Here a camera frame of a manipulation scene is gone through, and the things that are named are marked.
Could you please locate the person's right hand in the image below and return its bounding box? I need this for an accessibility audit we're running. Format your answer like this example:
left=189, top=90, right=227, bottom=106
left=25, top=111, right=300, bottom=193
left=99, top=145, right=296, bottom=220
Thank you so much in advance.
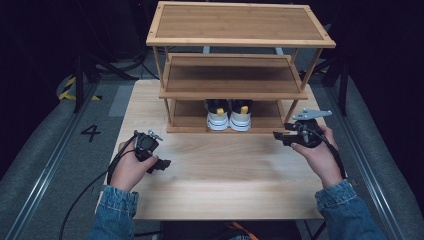
left=290, top=125, right=344, bottom=189

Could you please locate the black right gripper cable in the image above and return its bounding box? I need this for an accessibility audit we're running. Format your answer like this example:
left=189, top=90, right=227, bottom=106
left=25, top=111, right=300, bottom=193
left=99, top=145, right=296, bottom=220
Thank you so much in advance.
left=301, top=124, right=347, bottom=180

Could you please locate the yellow and black striped tape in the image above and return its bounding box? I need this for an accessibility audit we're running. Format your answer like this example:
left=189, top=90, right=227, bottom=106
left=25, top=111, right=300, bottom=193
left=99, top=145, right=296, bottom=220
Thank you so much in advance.
left=58, top=76, right=103, bottom=102

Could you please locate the person's left hand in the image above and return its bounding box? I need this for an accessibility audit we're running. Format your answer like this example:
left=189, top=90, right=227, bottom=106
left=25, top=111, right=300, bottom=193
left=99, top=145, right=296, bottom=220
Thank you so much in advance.
left=109, top=141, right=159, bottom=193

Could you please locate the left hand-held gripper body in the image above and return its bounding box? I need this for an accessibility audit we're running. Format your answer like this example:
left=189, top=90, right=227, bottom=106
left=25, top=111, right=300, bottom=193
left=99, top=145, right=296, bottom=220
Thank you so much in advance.
left=132, top=129, right=164, bottom=163

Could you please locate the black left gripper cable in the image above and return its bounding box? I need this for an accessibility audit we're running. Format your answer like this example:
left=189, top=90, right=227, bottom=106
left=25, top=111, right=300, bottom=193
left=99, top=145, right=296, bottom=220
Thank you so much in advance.
left=58, top=133, right=138, bottom=240

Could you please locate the white and navy sneaker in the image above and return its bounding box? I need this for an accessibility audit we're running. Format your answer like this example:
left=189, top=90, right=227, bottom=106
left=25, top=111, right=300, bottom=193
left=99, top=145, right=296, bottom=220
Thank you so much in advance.
left=203, top=99, right=231, bottom=132
left=229, top=99, right=254, bottom=133

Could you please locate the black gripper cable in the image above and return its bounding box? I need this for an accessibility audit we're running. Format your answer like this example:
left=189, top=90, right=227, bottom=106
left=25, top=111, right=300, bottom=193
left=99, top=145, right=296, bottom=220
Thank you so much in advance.
left=301, top=124, right=347, bottom=180
left=58, top=133, right=138, bottom=240

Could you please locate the black metal stand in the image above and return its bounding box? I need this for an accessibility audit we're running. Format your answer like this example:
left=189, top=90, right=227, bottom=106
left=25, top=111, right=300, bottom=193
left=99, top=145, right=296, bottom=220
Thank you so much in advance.
left=71, top=49, right=139, bottom=114
left=313, top=49, right=352, bottom=117

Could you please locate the metal floor rail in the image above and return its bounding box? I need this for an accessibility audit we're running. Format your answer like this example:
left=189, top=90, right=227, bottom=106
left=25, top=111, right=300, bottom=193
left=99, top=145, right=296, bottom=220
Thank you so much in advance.
left=2, top=83, right=98, bottom=240
left=324, top=84, right=408, bottom=240

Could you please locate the wooden three-tier shoe rack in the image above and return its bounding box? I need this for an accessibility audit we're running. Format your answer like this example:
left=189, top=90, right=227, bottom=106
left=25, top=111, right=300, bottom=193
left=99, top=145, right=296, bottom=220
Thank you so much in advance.
left=145, top=0, right=337, bottom=135

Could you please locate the orange strap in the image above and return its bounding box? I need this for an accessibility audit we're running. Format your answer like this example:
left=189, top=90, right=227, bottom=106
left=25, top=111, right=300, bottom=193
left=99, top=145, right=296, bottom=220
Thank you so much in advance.
left=222, top=221, right=260, bottom=240

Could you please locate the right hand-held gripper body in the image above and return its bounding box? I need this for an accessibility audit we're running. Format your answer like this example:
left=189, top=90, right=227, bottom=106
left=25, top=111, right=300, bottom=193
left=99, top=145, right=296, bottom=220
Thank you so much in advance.
left=283, top=108, right=333, bottom=149

